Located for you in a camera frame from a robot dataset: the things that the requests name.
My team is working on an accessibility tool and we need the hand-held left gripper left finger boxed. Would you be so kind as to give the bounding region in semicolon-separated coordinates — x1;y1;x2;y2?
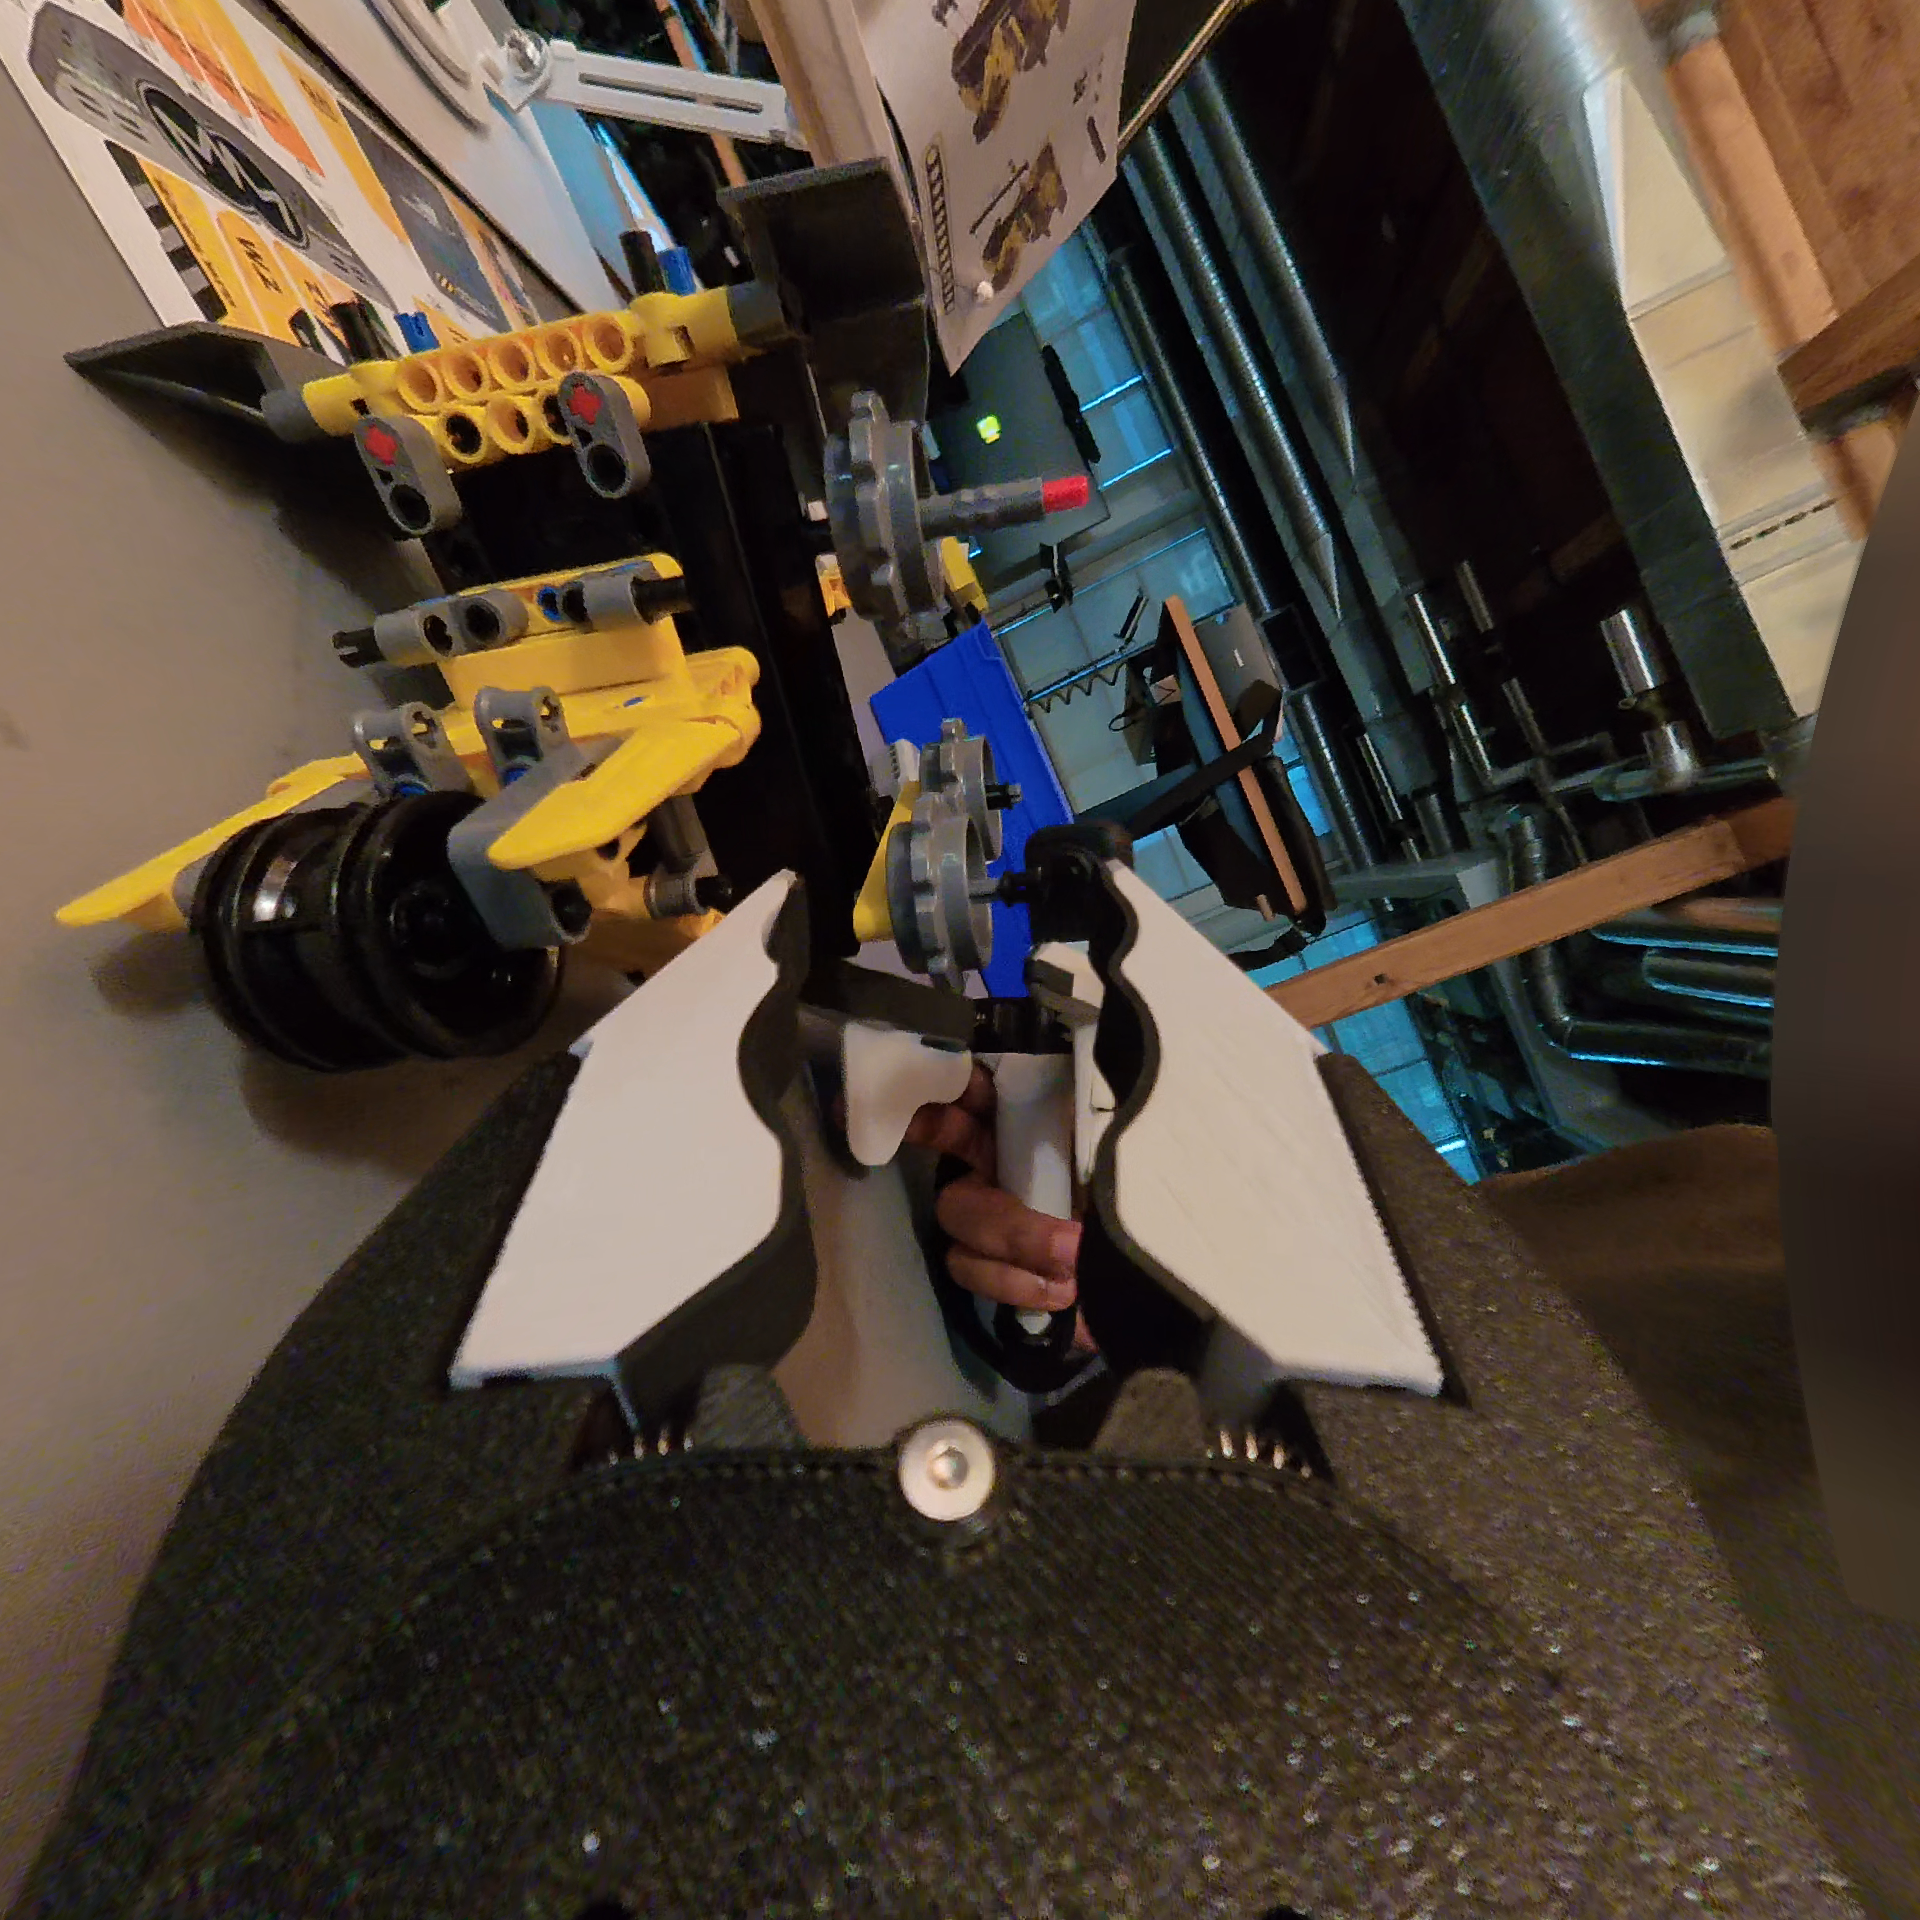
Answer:
451;870;826;1444

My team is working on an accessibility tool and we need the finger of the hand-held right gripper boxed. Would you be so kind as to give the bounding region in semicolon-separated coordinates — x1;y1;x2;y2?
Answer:
1027;822;1125;938
1031;942;1115;1119

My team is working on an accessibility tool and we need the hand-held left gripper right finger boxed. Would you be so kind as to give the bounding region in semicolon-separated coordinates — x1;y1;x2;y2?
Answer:
1084;864;1450;1453

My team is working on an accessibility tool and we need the grey toy wheel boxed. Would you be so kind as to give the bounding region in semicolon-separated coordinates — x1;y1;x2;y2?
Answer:
885;801;1003;992

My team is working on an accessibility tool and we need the yellow toy vehicle model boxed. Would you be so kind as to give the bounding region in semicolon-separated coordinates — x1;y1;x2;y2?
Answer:
58;158;1114;1074

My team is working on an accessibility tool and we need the person's right hand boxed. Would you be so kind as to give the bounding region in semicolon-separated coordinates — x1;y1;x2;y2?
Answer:
933;1072;1087;1321

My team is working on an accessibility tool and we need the blue plastic bin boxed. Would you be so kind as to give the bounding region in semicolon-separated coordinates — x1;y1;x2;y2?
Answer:
870;622;1058;999

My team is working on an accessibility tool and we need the long wooden beam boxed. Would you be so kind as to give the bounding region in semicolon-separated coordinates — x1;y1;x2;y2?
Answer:
1276;799;1797;1032

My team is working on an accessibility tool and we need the dark monitor green sticker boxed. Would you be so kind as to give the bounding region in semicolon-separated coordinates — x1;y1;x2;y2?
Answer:
933;321;1115;549

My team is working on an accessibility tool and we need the open instruction booklet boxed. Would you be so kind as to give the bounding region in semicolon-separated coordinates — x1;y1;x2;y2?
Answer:
867;0;1142;377

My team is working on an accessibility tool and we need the white book stand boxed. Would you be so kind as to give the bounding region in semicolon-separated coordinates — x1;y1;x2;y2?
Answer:
359;0;902;166

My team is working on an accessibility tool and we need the yellow grey sticker sheet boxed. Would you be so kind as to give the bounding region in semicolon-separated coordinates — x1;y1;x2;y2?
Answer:
0;0;600;361

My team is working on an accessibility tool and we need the silver ventilation duct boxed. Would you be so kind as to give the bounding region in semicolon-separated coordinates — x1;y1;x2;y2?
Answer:
1395;0;1808;736

